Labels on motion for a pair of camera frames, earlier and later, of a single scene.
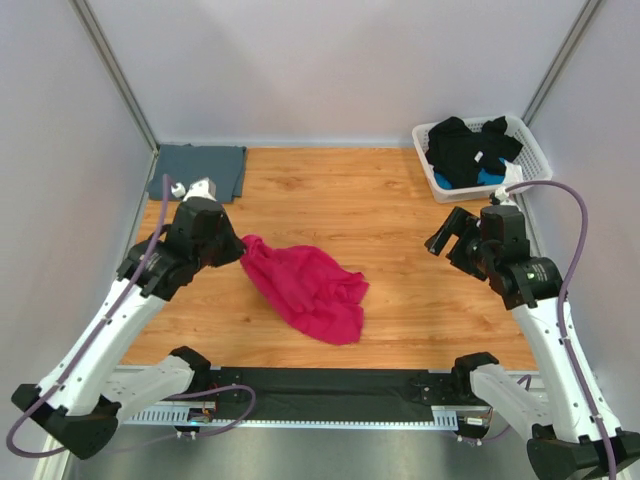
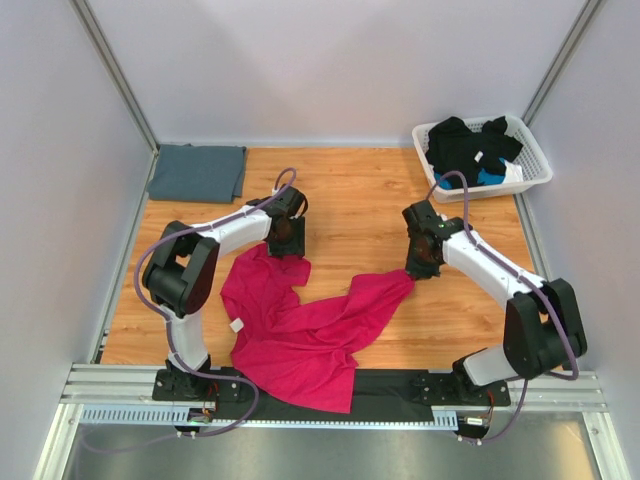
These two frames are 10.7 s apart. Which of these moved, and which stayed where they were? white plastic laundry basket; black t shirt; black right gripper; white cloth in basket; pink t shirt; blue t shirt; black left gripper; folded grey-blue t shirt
Moved: black left gripper; pink t shirt; black right gripper
Stayed: blue t shirt; white plastic laundry basket; white cloth in basket; folded grey-blue t shirt; black t shirt
